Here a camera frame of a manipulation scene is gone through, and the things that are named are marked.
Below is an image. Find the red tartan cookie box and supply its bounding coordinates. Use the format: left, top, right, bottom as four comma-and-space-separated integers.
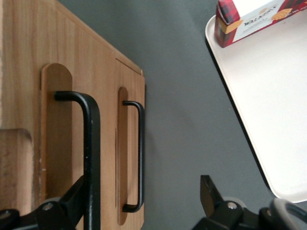
214, 0, 307, 48

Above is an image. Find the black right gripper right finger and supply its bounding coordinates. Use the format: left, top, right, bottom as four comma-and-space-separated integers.
191, 174, 279, 230

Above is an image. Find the wooden drawer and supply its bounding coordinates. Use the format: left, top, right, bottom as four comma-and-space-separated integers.
1, 0, 117, 230
115, 57, 146, 230

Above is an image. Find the beige plastic tray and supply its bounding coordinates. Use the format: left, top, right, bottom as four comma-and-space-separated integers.
205, 9, 307, 204

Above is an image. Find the black metal drawer handle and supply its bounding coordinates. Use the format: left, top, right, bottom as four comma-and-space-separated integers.
54, 91, 101, 230
121, 100, 145, 213

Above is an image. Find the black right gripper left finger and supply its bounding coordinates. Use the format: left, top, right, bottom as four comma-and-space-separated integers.
0, 175, 85, 230

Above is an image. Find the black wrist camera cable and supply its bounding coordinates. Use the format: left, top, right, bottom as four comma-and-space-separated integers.
268, 198, 307, 230

